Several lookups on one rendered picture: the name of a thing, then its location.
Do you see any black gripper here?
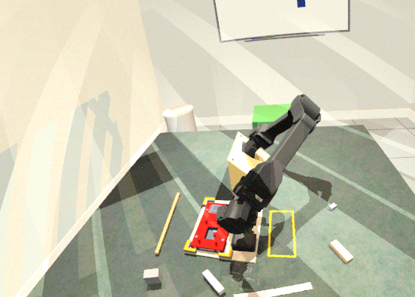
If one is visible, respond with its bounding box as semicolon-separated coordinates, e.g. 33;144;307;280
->
231;209;258;252

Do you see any white flat bar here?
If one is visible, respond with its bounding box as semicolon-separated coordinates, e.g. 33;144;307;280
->
234;282;313;297

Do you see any tan curved wooden strip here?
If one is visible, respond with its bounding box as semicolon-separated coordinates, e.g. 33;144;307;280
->
155;193;180;255

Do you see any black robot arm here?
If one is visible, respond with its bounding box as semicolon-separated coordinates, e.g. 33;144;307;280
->
216;94;321;235

